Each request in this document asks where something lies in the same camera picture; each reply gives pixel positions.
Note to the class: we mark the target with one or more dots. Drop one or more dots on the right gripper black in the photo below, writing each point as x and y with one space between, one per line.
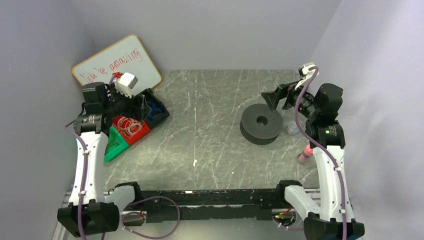
282 94

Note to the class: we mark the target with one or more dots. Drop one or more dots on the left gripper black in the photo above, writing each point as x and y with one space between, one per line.
139 106

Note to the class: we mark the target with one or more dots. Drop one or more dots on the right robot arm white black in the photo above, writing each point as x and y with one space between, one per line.
333 217

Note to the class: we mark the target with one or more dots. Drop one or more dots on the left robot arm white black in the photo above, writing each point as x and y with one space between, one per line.
89 211

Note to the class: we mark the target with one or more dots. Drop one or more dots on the black bin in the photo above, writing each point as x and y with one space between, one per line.
158 112

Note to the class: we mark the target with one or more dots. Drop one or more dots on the red bin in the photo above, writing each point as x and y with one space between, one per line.
132 130

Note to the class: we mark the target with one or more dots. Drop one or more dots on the black spool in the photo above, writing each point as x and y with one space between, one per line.
259 125

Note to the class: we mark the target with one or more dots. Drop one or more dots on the clear plastic cup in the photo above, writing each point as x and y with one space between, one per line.
292 128

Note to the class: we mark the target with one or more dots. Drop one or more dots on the green bin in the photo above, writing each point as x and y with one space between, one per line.
115 146

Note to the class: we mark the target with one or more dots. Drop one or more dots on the whiteboard with red writing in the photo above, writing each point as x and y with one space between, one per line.
125 56

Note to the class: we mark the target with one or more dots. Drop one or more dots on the pink marker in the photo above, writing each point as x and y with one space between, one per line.
304 156

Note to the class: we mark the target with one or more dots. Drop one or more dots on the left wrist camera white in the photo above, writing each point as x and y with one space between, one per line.
124 84

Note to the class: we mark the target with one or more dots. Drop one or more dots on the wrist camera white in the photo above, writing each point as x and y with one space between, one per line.
124 84
306 72

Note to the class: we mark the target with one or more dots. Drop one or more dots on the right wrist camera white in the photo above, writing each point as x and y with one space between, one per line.
306 72

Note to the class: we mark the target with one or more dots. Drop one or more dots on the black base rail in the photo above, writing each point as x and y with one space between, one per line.
217 204

